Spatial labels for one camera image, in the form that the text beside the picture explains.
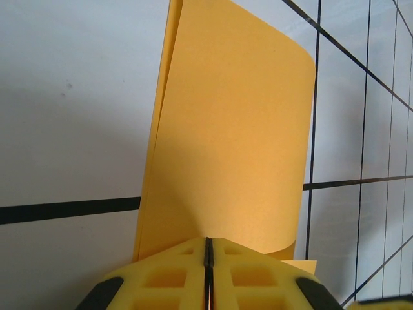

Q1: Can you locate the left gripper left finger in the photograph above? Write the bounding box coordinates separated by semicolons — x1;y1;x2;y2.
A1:
74;237;210;310

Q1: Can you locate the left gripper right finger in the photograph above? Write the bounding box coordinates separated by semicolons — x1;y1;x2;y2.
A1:
208;237;343;310

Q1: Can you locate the yellow paper sheet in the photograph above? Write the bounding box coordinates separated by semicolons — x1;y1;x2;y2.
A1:
132;0;319;276

